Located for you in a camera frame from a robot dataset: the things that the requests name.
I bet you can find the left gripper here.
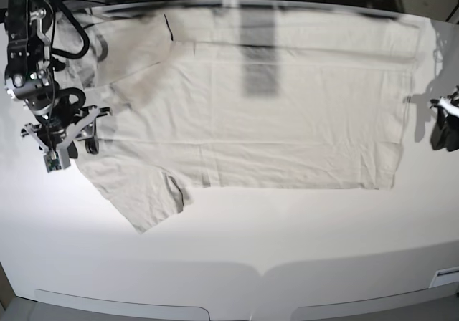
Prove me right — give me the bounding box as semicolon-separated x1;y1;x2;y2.
430;91;459;152

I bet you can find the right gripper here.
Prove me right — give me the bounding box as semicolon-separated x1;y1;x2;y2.
35;102;99;159

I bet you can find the light grey T-shirt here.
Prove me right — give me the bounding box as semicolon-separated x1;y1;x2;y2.
57;8;424;233

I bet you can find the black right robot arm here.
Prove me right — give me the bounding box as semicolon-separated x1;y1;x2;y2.
4;0;90;159

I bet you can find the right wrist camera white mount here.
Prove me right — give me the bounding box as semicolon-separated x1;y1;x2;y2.
21;105;112;173

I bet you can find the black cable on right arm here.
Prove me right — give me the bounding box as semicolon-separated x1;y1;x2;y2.
49;0;90;60

